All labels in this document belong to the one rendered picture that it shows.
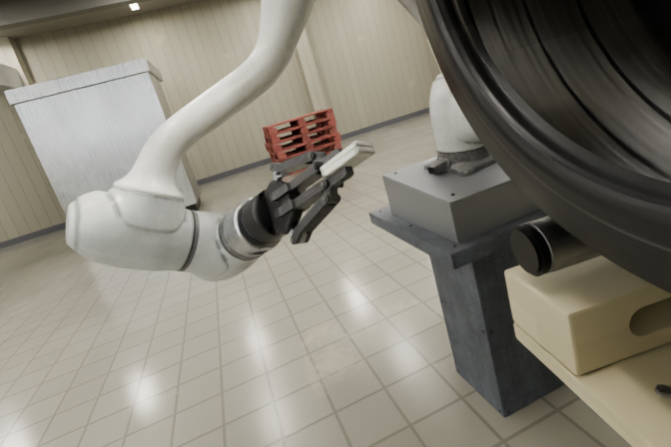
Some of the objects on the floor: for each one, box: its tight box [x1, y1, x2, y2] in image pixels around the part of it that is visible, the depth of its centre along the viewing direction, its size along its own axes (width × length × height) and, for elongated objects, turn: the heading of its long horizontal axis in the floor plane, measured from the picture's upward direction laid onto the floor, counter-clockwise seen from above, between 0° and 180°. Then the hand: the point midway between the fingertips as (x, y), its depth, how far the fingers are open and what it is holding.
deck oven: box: [4, 58, 201, 218], centre depth 600 cm, size 172×132×222 cm
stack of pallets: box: [263, 108, 342, 177], centre depth 709 cm, size 121×83×87 cm
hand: (346, 160), depth 49 cm, fingers closed
